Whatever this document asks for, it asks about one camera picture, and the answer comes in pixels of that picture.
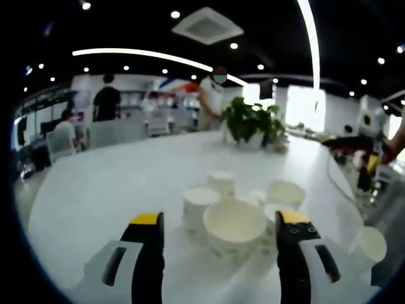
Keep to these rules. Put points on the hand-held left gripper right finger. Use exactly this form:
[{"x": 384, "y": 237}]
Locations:
[{"x": 291, "y": 269}]

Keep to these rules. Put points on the long curved ceiling light strip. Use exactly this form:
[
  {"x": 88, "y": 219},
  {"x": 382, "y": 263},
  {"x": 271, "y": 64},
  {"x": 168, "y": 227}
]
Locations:
[
  {"x": 142, "y": 53},
  {"x": 311, "y": 38}
]

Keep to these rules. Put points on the ceiling air vent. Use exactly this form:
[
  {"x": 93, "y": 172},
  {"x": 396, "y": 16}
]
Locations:
[{"x": 207, "y": 26}]

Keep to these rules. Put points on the green leafy plant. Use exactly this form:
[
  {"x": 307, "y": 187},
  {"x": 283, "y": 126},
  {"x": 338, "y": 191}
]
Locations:
[{"x": 250, "y": 118}]

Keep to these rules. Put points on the white table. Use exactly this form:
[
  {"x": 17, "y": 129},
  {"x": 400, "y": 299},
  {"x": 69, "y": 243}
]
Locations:
[{"x": 110, "y": 190}]

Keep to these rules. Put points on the black hanging screen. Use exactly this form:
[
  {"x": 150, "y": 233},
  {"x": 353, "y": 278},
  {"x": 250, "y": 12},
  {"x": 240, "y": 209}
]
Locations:
[{"x": 266, "y": 89}]

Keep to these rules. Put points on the white plant pot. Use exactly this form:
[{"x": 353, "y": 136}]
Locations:
[{"x": 251, "y": 142}]

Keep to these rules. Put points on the small clear vase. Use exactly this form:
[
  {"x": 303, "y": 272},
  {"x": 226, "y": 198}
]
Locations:
[{"x": 275, "y": 144}]

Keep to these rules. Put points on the person's right hand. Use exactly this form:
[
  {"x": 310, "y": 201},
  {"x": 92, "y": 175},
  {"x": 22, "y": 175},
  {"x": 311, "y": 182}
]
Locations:
[{"x": 387, "y": 152}]

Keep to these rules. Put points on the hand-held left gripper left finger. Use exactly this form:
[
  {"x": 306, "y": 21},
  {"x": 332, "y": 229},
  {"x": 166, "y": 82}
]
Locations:
[{"x": 148, "y": 269}]

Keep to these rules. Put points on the white office chair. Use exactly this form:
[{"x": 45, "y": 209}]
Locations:
[
  {"x": 159, "y": 122},
  {"x": 60, "y": 145}
]

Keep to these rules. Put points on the group of round ceiling spotlights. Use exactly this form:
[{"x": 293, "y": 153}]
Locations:
[{"x": 175, "y": 14}]

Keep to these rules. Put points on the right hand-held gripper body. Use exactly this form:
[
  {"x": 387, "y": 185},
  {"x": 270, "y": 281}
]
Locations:
[{"x": 375, "y": 122}]

